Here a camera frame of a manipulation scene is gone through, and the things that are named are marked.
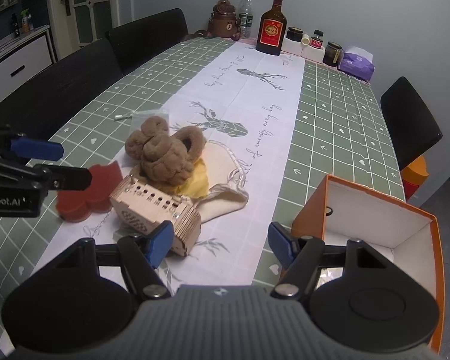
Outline small red label bottle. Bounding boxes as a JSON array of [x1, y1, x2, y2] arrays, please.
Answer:
[[310, 29, 323, 49]]

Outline brown bear shaped container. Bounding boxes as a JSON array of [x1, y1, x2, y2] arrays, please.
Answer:
[[194, 0, 241, 41]]

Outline purple tissue pack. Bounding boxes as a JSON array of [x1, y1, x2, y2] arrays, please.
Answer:
[[338, 46, 375, 82]]

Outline small black jar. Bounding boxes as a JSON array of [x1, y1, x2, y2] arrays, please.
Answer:
[[286, 27, 304, 43]]

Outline white box under bottles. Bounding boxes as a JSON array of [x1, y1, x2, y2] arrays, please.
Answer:
[[281, 38, 325, 63]]

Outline brown liquor bottle red label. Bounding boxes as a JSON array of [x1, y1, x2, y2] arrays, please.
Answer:
[[256, 0, 287, 55]]

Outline brown plush toy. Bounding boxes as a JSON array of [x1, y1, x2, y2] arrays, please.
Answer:
[[125, 115, 206, 195]]

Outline small white bottle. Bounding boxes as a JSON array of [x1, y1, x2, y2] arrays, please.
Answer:
[[301, 34, 311, 47]]

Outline white deer table runner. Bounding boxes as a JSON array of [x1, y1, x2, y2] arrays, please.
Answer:
[[53, 39, 304, 290]]

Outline wooden laser-cut box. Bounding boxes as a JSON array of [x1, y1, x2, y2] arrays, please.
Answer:
[[109, 166, 201, 257]]

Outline clear plastic water bottle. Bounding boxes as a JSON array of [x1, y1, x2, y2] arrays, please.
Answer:
[[239, 0, 254, 39]]

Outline black chair near wall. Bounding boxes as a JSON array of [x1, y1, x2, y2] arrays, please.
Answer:
[[380, 76, 443, 171]]

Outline dark glass jar gold label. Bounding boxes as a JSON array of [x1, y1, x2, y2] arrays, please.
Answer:
[[322, 41, 342, 67]]

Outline black chair far right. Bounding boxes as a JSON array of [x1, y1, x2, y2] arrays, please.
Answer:
[[105, 8, 188, 75]]

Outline cream cloth oven mitt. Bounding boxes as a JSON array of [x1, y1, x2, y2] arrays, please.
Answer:
[[193, 140, 249, 224]]

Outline orange red stool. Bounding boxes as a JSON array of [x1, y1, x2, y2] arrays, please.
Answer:
[[401, 155, 429, 201]]

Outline red sponge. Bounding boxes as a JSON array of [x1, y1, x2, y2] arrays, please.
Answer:
[[56, 161, 122, 223]]

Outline black chair far left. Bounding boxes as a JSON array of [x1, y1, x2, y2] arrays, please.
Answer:
[[0, 38, 123, 140]]

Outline orange storage box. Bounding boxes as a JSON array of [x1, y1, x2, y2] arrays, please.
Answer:
[[291, 174, 445, 352]]

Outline yellow cloth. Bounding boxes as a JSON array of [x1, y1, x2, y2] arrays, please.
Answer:
[[173, 158, 209, 199]]

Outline white cabinet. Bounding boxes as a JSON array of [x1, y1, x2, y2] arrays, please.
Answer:
[[0, 25, 57, 103]]

